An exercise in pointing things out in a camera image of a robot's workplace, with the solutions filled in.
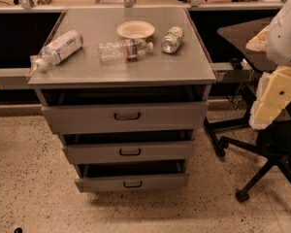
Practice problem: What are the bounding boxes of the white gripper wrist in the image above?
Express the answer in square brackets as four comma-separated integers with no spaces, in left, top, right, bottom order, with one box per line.
[245,26,291,130]

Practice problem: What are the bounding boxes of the black office chair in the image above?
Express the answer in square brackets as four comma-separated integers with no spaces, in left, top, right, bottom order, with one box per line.
[204,18,291,203]

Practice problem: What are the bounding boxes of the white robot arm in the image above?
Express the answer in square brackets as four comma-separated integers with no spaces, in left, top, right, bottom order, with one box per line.
[246,0,291,130]

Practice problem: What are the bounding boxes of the grey drawer cabinet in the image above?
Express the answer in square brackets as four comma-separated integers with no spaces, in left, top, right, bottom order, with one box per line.
[27,6,217,167]

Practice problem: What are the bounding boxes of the grey bottom drawer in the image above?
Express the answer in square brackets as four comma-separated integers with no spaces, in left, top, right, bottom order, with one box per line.
[75,174,189,192]

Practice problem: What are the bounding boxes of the large labelled plastic bottle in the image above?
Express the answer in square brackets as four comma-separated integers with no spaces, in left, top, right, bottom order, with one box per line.
[30,30,83,74]

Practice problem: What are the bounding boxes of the grey top drawer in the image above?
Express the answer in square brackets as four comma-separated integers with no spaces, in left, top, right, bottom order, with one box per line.
[42,102,209,134]

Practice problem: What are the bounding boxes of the white paper bowl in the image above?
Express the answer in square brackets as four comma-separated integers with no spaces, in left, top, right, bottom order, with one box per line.
[116,20,155,39]

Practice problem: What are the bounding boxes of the clear crushed water bottle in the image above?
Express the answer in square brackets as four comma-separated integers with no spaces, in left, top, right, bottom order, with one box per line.
[97,39,153,62]

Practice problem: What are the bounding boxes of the long workbench with posts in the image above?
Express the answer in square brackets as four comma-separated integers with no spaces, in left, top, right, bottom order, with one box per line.
[0,0,291,92]

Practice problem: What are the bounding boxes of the silver soda can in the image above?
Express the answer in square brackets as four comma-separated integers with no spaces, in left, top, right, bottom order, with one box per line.
[161,26,184,53]

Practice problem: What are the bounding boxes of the grey drawer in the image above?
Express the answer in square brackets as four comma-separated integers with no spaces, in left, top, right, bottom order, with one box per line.
[75,174,189,192]
[62,141,193,164]
[42,102,209,134]

